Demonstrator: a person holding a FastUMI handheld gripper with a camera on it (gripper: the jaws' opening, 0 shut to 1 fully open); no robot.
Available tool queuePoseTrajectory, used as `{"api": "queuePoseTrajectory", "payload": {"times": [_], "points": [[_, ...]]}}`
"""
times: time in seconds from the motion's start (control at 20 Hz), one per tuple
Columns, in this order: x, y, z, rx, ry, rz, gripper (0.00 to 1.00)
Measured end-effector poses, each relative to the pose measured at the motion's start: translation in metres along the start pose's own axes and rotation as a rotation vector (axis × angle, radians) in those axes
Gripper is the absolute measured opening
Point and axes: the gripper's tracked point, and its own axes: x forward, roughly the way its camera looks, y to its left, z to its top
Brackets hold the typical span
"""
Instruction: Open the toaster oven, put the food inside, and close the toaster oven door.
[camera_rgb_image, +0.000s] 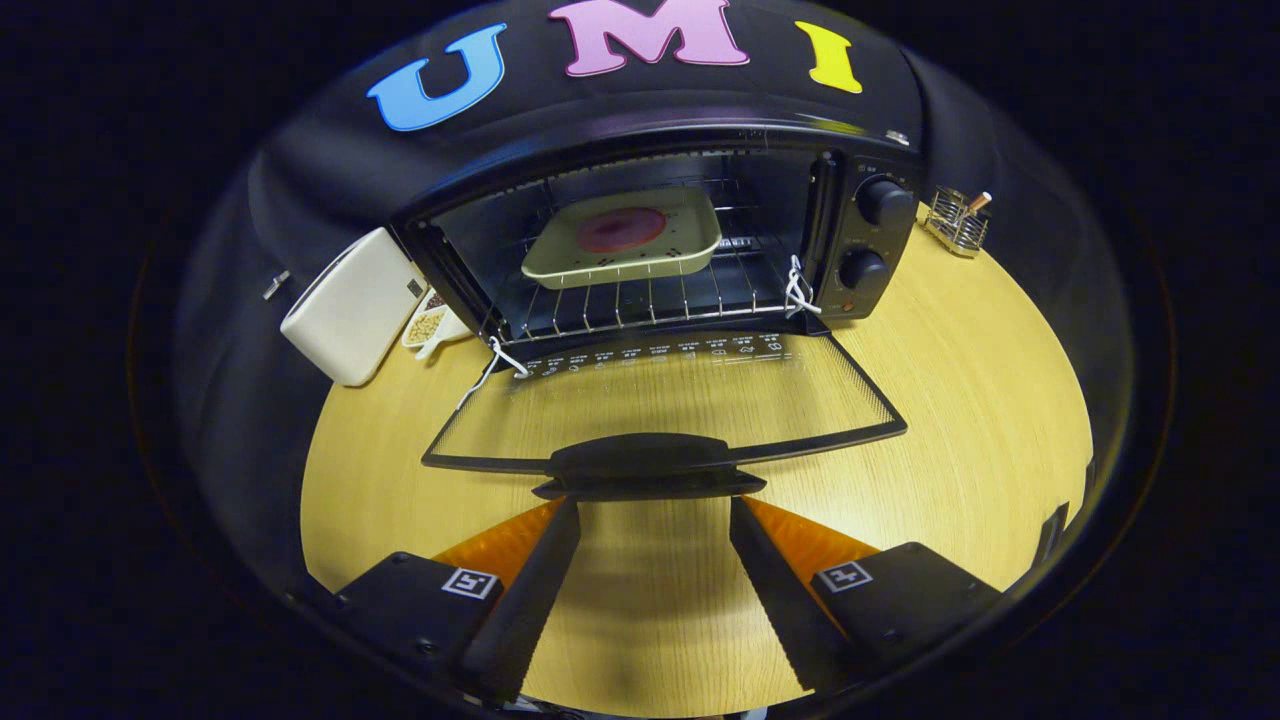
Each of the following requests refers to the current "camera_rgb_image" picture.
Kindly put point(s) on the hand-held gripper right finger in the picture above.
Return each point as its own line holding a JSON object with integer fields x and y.
{"x": 775, "y": 600}

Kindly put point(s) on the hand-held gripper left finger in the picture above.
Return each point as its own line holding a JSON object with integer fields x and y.
{"x": 525, "y": 600}

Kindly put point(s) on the black toaster oven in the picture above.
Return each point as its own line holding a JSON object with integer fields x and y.
{"x": 650, "y": 460}

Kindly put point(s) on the cream square plate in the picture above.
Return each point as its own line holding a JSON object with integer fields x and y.
{"x": 620, "y": 262}

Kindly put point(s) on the pink ham slice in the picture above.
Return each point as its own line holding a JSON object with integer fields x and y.
{"x": 620, "y": 230}

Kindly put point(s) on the white toaster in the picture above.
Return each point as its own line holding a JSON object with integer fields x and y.
{"x": 350, "y": 310}

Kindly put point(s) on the white condiment dish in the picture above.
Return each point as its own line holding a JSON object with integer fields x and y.
{"x": 428, "y": 328}

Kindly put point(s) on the small metal clip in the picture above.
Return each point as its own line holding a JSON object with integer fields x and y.
{"x": 276, "y": 285}

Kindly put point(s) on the wooden stick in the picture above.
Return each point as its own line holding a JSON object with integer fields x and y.
{"x": 980, "y": 202}

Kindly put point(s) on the black backdrop cloth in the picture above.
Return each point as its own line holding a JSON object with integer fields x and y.
{"x": 330, "y": 170}

